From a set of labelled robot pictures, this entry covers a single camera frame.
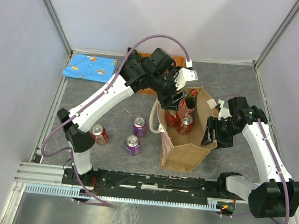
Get red cola can front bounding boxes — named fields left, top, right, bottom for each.
left=91, top=124, right=109, bottom=146

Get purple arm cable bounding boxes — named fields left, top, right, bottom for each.
left=212, top=93, right=299, bottom=224
left=37, top=25, right=196, bottom=214

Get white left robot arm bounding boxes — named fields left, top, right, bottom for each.
left=57, top=48, right=198, bottom=185

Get blue patterned cloth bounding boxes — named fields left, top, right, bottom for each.
left=63, top=54, right=118, bottom=83

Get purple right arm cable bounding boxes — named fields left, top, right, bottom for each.
left=212, top=93, right=299, bottom=224

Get purple soda can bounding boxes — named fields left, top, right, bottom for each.
left=132, top=116, right=147, bottom=138
left=125, top=135, right=140, bottom=156

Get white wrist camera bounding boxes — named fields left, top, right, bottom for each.
left=217, top=99, right=231, bottom=120
left=174, top=60, right=198, bottom=91

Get red cola can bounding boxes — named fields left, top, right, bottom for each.
left=176, top=99, right=189, bottom=119
left=91, top=124, right=109, bottom=146
left=166, top=110, right=180, bottom=127
left=177, top=114, right=193, bottom=135

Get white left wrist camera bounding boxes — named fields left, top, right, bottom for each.
left=174, top=60, right=198, bottom=91

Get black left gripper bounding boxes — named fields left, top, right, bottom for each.
left=148, top=68, right=189, bottom=112

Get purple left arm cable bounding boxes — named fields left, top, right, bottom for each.
left=37, top=25, right=196, bottom=214

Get orange compartment tray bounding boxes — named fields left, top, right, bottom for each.
left=137, top=53, right=185, bottom=95

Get tan canvas tote bag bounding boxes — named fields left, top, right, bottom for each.
left=149, top=87, right=219, bottom=173

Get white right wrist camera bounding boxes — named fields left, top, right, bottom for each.
left=217, top=99, right=231, bottom=120

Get purple soda can rear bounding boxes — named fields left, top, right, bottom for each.
left=132, top=116, right=147, bottom=138

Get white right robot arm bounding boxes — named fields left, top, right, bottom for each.
left=201, top=96, right=299, bottom=224

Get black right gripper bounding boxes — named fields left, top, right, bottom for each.
left=199, top=115, right=241, bottom=152

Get light blue cable duct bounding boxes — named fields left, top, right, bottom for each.
left=23, top=181, right=234, bottom=213

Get purple soda can front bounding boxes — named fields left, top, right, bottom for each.
left=125, top=135, right=140, bottom=156

